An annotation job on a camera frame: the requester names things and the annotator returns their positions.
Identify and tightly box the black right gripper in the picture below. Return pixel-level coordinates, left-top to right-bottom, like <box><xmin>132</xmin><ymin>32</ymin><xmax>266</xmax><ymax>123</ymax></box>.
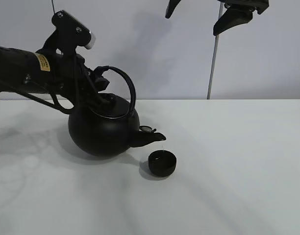
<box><xmin>165</xmin><ymin>0</ymin><xmax>270</xmax><ymax>36</ymax></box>

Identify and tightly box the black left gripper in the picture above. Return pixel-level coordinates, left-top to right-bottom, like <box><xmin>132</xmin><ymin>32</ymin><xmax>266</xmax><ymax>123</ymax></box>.
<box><xmin>50</xmin><ymin>54</ymin><xmax>116</xmax><ymax>108</ymax></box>

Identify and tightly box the black metal teapot kettle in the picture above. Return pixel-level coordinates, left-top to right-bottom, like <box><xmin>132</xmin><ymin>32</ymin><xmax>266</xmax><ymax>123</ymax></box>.
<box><xmin>68</xmin><ymin>66</ymin><xmax>166</xmax><ymax>157</ymax></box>

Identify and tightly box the small black teacup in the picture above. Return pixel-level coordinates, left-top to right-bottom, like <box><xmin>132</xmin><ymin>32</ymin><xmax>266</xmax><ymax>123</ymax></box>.
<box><xmin>148</xmin><ymin>150</ymin><xmax>177</xmax><ymax>178</ymax></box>

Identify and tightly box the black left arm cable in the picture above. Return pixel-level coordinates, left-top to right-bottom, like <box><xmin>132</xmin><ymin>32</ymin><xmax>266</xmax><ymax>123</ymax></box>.
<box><xmin>0</xmin><ymin>75</ymin><xmax>79</xmax><ymax>115</ymax></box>

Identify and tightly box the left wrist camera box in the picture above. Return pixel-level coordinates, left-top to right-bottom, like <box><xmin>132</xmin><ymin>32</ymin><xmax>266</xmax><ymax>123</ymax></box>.
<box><xmin>35</xmin><ymin>10</ymin><xmax>96</xmax><ymax>59</ymax></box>

